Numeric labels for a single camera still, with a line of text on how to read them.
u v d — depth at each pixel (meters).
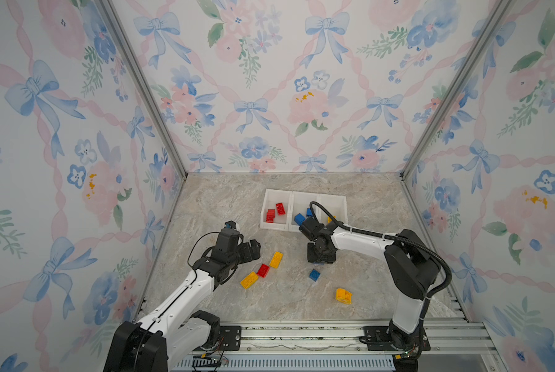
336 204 1.09
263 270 0.88
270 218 1.00
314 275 0.86
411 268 0.48
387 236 0.53
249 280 0.85
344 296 0.79
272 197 1.06
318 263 0.89
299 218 1.00
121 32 0.73
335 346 0.73
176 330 0.45
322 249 0.76
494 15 0.70
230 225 0.76
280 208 1.05
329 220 0.68
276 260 0.90
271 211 1.04
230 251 0.65
